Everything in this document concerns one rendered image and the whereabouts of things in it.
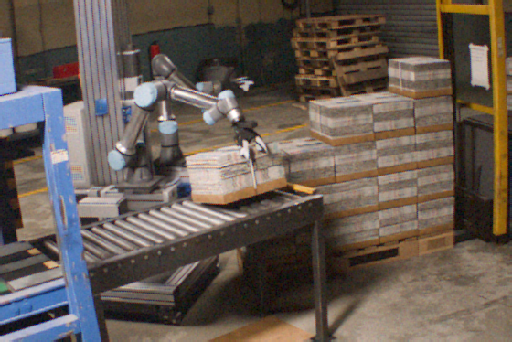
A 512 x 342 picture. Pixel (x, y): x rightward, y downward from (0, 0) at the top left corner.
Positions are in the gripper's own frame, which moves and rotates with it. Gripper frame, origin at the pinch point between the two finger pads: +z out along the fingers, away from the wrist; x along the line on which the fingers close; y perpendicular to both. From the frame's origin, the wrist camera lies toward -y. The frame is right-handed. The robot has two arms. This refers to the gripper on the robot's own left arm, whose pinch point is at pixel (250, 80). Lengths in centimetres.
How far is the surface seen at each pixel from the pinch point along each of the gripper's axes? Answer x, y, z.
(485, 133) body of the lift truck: 16, 49, 165
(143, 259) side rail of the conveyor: 175, 23, -80
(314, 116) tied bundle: 16.0, 23.9, 37.0
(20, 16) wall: -573, 15, -229
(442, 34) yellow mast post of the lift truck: -26, -16, 148
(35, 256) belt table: 164, 22, -128
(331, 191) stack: 49, 62, 37
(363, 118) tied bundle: 40, 20, 61
